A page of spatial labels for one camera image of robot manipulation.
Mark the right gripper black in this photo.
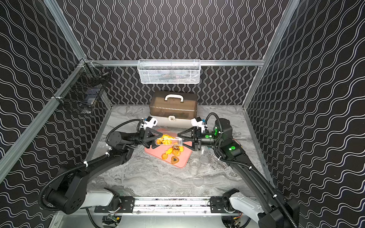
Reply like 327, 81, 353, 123
179, 128, 223, 150

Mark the clear cookie jar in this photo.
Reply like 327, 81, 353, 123
189, 159, 201, 176
155, 135, 183, 146

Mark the orange swirl cookie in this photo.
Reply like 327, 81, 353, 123
172, 151, 181, 156
161, 153, 168, 160

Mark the brown heart cookie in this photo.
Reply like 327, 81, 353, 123
171, 156, 179, 164

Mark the clear cookie jar handled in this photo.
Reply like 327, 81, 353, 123
199, 155, 210, 165

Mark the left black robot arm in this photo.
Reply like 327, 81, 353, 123
38, 116, 163, 214

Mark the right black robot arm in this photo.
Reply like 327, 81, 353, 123
178, 113, 300, 228

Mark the pink plastic tray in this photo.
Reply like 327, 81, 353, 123
144, 128, 192, 169

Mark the brown white storage box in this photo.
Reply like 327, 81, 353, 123
149, 91, 198, 128

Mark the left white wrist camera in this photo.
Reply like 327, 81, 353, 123
142, 116, 158, 130

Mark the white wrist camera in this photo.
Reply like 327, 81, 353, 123
191, 117, 205, 133
142, 116, 158, 130

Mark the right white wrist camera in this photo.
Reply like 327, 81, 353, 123
191, 117, 205, 133

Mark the white wire wall basket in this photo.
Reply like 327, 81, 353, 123
137, 59, 202, 84

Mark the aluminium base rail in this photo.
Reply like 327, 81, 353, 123
56, 196, 289, 216

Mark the black wire wall basket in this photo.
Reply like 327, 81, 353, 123
55, 60, 112, 115

